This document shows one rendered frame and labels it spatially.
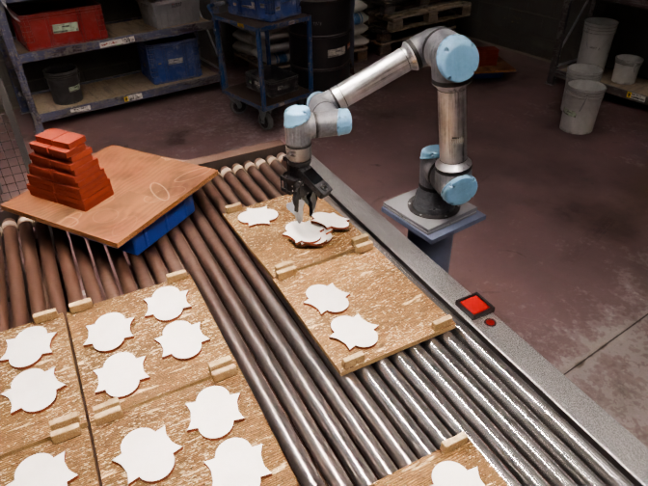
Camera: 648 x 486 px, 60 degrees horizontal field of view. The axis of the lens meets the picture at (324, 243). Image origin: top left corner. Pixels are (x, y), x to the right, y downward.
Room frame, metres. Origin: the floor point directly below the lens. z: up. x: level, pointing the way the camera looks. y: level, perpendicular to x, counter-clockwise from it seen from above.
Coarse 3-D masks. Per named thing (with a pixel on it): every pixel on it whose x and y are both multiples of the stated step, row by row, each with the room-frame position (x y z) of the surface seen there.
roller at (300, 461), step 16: (176, 240) 1.53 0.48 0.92; (192, 256) 1.44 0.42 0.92; (192, 272) 1.36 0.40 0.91; (208, 288) 1.28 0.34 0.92; (208, 304) 1.22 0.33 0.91; (224, 320) 1.14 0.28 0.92; (224, 336) 1.09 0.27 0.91; (240, 336) 1.09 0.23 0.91; (240, 352) 1.02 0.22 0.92; (240, 368) 0.98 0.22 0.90; (256, 368) 0.97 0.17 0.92; (256, 384) 0.91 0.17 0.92; (256, 400) 0.88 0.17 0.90; (272, 400) 0.86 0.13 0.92; (272, 416) 0.82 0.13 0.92; (288, 432) 0.78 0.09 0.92; (288, 448) 0.74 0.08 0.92; (304, 448) 0.74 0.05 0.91; (304, 464) 0.70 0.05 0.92; (304, 480) 0.66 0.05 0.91; (320, 480) 0.66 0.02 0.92
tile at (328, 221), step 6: (312, 216) 1.59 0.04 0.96; (318, 216) 1.59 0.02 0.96; (324, 216) 1.60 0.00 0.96; (330, 216) 1.60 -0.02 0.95; (336, 216) 1.61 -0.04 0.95; (312, 222) 1.55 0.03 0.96; (318, 222) 1.55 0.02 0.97; (324, 222) 1.55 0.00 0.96; (330, 222) 1.55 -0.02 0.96; (336, 222) 1.56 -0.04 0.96; (342, 222) 1.56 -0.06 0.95; (330, 228) 1.52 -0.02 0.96; (336, 228) 1.52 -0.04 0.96; (342, 228) 1.52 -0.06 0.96
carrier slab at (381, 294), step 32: (352, 256) 1.39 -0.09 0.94; (384, 256) 1.39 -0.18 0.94; (288, 288) 1.25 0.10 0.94; (352, 288) 1.24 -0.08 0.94; (384, 288) 1.24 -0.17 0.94; (416, 288) 1.24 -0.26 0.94; (320, 320) 1.11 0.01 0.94; (384, 320) 1.11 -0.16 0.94; (416, 320) 1.11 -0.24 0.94; (352, 352) 1.00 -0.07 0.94; (384, 352) 0.99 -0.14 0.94
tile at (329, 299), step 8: (312, 288) 1.23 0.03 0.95; (320, 288) 1.23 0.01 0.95; (328, 288) 1.23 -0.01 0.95; (336, 288) 1.23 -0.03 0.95; (312, 296) 1.20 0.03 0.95; (320, 296) 1.20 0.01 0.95; (328, 296) 1.20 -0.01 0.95; (336, 296) 1.20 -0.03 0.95; (344, 296) 1.20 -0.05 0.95; (304, 304) 1.18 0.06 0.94; (312, 304) 1.17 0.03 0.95; (320, 304) 1.17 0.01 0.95; (328, 304) 1.17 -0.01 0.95; (336, 304) 1.17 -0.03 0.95; (344, 304) 1.17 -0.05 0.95; (320, 312) 1.13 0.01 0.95; (328, 312) 1.14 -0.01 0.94; (336, 312) 1.14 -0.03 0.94
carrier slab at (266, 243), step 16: (272, 208) 1.69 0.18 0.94; (304, 208) 1.68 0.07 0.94; (320, 208) 1.68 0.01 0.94; (240, 224) 1.59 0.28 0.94; (272, 224) 1.59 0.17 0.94; (256, 240) 1.49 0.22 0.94; (272, 240) 1.49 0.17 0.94; (288, 240) 1.49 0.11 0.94; (336, 240) 1.48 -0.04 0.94; (368, 240) 1.48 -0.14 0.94; (256, 256) 1.41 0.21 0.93; (272, 256) 1.40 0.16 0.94; (288, 256) 1.40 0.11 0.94; (304, 256) 1.40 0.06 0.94; (320, 256) 1.40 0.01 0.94; (336, 256) 1.41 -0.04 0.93; (272, 272) 1.33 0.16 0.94
